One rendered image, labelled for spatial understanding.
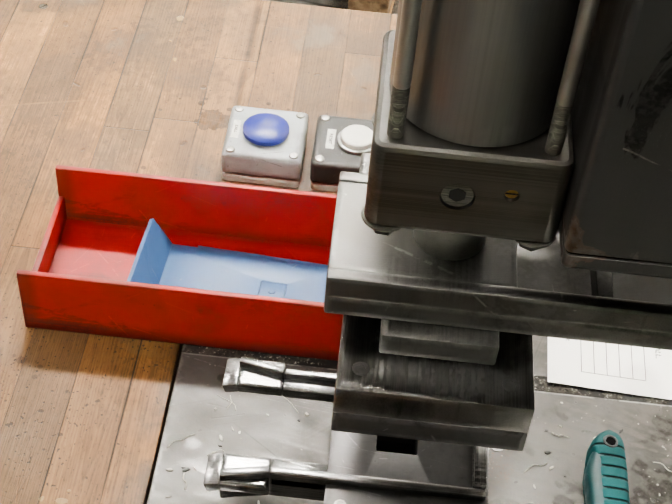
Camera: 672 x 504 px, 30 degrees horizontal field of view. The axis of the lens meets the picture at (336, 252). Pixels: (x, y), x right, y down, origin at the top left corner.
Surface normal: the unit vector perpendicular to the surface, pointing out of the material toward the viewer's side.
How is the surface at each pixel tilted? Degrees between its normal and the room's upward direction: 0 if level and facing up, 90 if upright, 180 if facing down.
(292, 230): 90
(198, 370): 0
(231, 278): 0
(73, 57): 0
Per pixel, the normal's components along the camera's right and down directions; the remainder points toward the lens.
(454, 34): -0.46, 0.62
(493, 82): -0.04, 0.71
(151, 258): 0.89, -0.22
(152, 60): 0.07, -0.69
